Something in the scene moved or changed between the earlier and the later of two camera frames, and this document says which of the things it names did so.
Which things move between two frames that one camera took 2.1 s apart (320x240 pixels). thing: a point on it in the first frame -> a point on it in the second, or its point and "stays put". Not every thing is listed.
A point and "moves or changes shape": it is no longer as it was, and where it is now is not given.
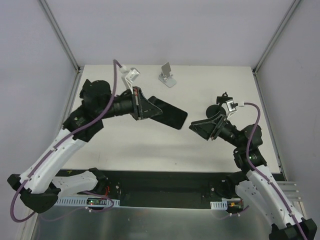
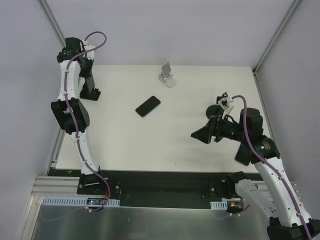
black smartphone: x=171 y=116 moves or changes shape
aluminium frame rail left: x=60 y=35 stays put
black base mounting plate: x=166 y=188 stays put
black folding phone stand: x=86 y=91 stays put
